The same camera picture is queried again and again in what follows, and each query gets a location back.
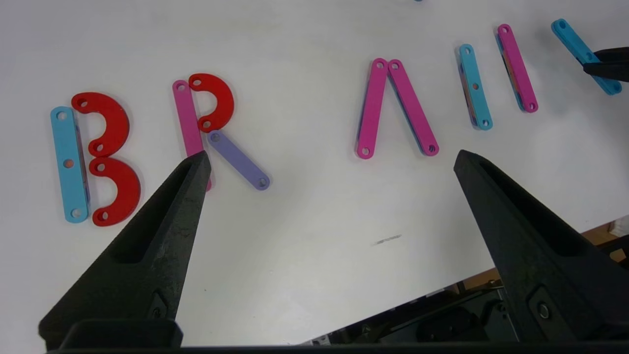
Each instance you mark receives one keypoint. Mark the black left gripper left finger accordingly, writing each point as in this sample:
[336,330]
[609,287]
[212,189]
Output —
[142,285]

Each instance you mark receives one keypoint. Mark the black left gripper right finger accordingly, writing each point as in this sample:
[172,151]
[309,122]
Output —
[555,290]

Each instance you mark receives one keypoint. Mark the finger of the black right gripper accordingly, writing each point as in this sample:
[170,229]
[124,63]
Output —
[614,54]
[612,71]

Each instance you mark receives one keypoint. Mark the short blue bar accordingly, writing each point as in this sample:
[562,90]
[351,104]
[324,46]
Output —
[572,42]

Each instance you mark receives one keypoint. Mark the pink bar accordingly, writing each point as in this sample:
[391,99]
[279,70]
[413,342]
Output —
[187,115]
[517,69]
[372,108]
[414,108]

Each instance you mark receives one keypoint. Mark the short purple bar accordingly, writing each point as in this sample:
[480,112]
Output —
[238,160]

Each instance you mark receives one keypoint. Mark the small red arc piece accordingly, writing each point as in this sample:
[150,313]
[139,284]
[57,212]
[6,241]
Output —
[224,101]

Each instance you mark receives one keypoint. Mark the large red arc piece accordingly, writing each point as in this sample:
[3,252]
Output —
[128,189]

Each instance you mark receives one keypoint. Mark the long blue flat bar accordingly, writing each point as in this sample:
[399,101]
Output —
[72,191]

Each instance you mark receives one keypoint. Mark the blue bar with three holes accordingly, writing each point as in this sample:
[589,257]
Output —
[471,66]

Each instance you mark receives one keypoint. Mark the medium red arc piece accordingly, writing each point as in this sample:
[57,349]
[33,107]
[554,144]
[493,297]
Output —
[118,120]

